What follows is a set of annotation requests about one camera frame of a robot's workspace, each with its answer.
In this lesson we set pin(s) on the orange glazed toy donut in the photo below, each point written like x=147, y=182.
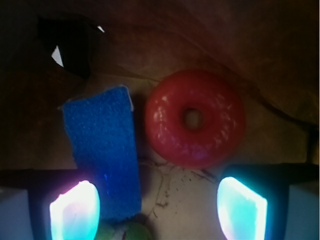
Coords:
x=194, y=119

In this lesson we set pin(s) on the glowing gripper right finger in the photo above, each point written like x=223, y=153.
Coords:
x=269, y=201

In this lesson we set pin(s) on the brown paper bag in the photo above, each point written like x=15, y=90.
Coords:
x=268, y=50

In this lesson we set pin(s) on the green plush frog toy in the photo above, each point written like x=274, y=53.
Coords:
x=123, y=231

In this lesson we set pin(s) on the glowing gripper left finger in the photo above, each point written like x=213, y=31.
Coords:
x=61, y=204

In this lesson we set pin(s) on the blue rectangular sponge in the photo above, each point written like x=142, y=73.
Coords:
x=102, y=135

